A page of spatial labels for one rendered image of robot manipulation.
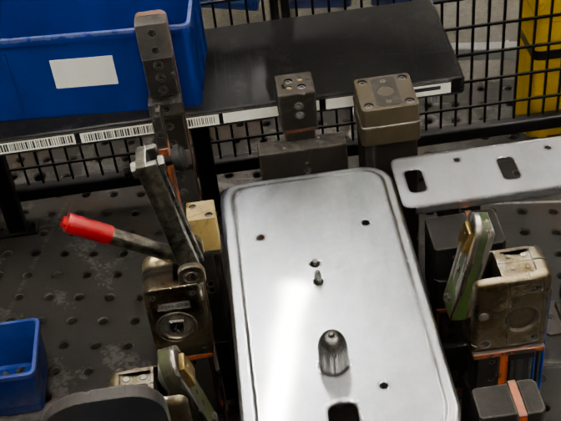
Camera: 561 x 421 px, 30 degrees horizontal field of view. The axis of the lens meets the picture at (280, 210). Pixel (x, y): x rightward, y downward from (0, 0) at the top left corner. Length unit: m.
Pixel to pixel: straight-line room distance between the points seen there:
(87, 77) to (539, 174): 0.61
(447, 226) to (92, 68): 0.52
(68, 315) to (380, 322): 0.65
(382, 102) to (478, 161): 0.15
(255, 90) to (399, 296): 0.42
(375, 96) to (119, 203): 0.62
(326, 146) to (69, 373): 0.51
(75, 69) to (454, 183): 0.53
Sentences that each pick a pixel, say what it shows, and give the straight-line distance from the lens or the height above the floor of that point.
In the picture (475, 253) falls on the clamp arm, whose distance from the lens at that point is 1.12.
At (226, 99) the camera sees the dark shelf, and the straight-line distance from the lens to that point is 1.46.
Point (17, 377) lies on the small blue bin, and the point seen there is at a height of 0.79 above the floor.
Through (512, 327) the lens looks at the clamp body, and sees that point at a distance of 1.22.
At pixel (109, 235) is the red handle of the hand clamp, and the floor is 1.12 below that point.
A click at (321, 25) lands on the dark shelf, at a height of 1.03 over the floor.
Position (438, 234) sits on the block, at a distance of 1.30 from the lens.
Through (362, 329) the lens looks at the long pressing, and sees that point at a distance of 1.16.
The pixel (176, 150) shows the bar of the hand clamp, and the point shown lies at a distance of 1.07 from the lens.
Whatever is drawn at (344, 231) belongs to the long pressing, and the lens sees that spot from 1.27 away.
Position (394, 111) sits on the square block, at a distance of 1.37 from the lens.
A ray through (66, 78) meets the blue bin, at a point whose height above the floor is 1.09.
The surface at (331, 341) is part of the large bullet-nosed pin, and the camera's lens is 1.09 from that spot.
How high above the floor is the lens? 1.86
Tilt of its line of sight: 41 degrees down
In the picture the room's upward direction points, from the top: 7 degrees counter-clockwise
